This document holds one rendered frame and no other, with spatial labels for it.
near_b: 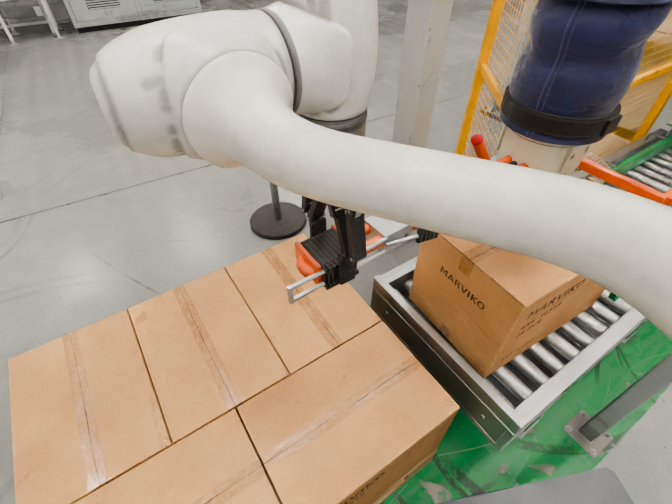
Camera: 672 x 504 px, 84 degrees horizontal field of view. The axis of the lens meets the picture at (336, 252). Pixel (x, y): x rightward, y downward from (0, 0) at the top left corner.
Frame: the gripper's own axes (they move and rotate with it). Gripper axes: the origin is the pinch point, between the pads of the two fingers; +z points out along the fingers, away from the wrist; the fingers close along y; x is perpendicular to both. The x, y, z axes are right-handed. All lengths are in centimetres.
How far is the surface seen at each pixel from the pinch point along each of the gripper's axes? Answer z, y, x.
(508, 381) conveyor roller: 74, -22, -56
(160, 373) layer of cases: 73, 46, 40
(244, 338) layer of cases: 74, 43, 11
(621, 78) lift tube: -20, -9, -57
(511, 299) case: 34, -13, -49
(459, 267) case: 39, 5, -50
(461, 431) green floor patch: 128, -18, -56
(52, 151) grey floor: 129, 354, 68
